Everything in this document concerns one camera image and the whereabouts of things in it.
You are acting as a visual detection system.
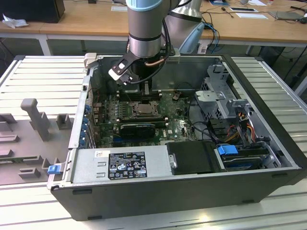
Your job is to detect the metal socket cover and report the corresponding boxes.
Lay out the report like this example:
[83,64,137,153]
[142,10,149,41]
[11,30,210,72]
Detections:
[132,103,158,117]

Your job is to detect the CPU socket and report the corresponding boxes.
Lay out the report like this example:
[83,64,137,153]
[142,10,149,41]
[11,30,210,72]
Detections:
[129,100,161,118]

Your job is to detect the black RAM stick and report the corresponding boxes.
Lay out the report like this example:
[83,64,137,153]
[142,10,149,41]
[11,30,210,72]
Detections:
[118,116,164,121]
[119,91,161,97]

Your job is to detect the black round fan part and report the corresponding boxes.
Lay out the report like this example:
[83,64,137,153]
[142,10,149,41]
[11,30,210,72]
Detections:
[106,80,118,94]

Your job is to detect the black graphics card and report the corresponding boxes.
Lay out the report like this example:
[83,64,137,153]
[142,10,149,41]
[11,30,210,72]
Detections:
[119,123,156,139]

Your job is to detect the green motherboard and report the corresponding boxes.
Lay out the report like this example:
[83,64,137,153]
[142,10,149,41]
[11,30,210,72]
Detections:
[92,92,201,149]

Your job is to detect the wooden desk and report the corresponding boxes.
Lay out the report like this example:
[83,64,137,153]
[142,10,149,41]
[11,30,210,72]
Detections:
[0,0,307,48]

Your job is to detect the grey metal disk bay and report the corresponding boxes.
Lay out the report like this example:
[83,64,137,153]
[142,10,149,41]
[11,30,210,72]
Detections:
[193,64,255,122]

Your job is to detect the black plastic shroud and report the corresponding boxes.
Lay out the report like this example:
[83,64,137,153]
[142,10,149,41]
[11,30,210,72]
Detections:
[165,141,221,176]

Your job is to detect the grey power supply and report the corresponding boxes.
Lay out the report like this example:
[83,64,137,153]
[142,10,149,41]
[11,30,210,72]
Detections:
[71,147,173,184]

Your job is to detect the blue disk carrier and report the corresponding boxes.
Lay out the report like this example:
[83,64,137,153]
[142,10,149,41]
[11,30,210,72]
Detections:
[216,143,238,157]

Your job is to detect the white framed tablet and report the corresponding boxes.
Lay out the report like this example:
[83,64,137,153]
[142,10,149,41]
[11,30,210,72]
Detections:
[229,7,259,13]

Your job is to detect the white paper sheet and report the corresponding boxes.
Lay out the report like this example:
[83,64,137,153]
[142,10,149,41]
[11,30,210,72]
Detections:
[236,11,269,20]

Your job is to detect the black open PC case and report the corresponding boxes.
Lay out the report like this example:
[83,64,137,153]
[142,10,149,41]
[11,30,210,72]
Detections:
[47,53,307,222]

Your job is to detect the black box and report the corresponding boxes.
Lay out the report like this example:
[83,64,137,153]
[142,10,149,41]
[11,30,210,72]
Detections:
[0,0,66,24]

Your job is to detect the grey parts rack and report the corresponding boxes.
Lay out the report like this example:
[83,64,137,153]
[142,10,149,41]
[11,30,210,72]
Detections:
[0,98,75,185]

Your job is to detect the crumpled white paper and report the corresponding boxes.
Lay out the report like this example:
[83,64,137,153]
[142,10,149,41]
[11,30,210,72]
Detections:
[1,13,30,29]

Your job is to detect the grey laptop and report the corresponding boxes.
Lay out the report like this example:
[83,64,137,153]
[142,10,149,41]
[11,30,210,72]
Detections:
[268,10,305,22]

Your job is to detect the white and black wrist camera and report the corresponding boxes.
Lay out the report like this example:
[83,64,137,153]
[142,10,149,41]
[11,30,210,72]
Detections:
[108,53,141,86]

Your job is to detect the black wire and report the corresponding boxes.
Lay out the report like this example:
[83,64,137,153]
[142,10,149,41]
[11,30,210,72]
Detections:
[188,95,218,142]

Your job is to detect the blue cable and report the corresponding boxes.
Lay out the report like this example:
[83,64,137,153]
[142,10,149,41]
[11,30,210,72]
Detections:
[203,22,221,46]

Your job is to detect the yellow red wire bundle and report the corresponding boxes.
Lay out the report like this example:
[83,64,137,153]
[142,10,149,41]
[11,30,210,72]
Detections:
[226,114,256,142]

